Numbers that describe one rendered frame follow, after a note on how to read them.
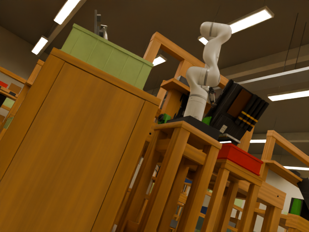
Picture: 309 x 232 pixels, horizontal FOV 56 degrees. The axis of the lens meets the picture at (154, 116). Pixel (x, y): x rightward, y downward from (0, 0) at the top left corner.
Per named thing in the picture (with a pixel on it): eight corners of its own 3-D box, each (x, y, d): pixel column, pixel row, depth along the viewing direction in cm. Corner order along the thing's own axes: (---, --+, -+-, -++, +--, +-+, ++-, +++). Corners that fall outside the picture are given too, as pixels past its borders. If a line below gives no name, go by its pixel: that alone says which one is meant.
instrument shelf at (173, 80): (240, 123, 307) (241, 119, 309) (172, 80, 276) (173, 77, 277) (225, 125, 329) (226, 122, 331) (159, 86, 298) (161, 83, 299)
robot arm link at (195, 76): (206, 97, 187) (214, 66, 195) (178, 92, 192) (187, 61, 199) (206, 105, 198) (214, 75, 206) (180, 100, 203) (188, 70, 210)
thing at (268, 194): (283, 210, 252) (286, 193, 256) (135, 136, 199) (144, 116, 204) (270, 207, 264) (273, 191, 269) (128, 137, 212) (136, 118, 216)
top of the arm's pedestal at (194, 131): (220, 149, 178) (222, 143, 179) (181, 126, 165) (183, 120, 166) (189, 149, 206) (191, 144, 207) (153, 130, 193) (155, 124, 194)
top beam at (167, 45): (260, 108, 339) (261, 101, 342) (153, 38, 287) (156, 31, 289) (254, 109, 347) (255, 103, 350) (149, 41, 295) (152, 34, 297)
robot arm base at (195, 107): (210, 128, 182) (217, 101, 188) (184, 117, 177) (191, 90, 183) (196, 133, 200) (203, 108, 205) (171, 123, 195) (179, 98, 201)
